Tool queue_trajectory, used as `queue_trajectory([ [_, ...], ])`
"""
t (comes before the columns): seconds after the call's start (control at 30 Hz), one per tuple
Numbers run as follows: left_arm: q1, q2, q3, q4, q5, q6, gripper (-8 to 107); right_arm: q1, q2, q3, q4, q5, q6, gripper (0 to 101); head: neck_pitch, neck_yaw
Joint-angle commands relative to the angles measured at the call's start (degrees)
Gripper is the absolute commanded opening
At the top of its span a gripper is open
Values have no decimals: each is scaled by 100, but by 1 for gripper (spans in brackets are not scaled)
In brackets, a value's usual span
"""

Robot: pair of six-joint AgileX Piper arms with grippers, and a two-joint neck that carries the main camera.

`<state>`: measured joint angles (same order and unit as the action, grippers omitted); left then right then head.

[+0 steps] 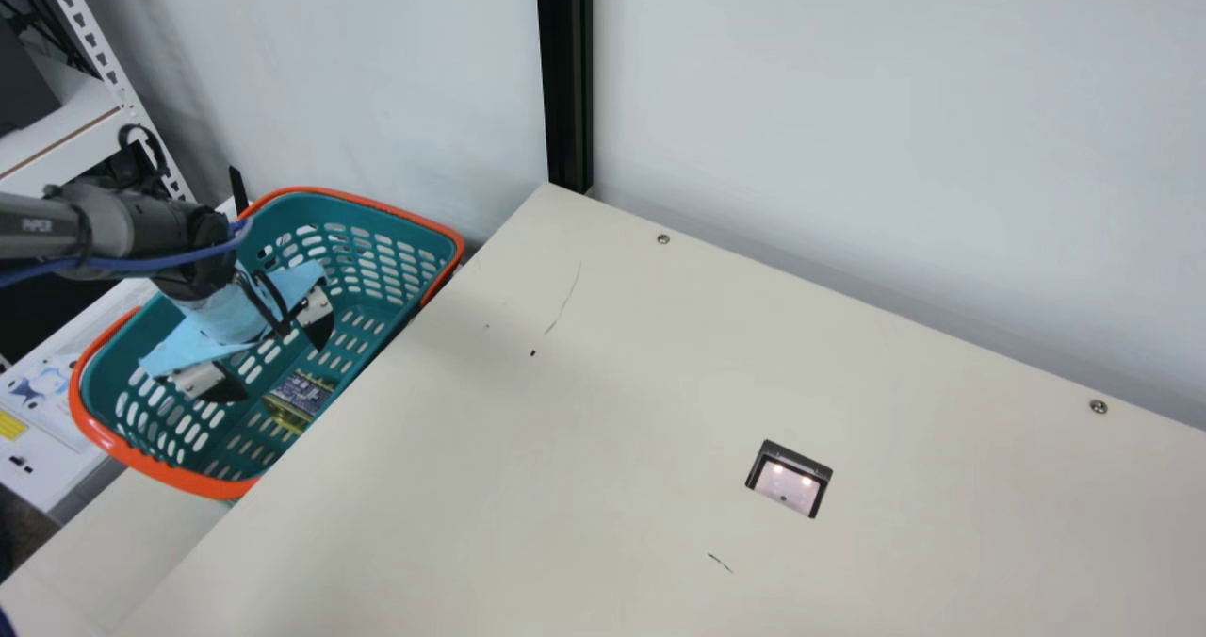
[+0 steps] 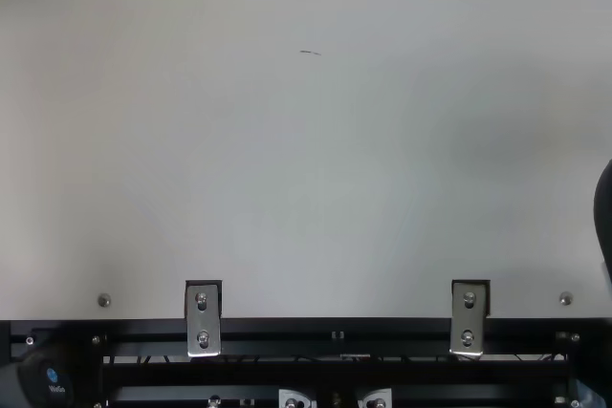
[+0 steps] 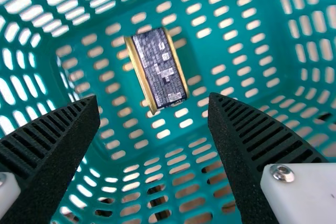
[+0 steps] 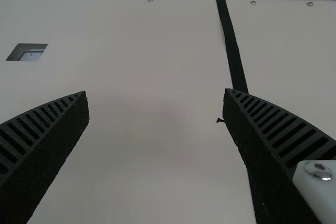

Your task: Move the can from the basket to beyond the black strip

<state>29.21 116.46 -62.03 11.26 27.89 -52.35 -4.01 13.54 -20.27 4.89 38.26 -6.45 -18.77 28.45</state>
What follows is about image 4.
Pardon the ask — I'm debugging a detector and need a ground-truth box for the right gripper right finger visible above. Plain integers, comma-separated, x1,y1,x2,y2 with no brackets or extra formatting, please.
222,88,336,224

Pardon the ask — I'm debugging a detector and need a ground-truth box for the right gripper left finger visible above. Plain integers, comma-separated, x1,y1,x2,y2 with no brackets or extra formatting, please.
0,90,90,224

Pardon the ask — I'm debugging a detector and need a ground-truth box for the black strip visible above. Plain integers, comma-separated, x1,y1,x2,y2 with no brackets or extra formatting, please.
215,0,249,95

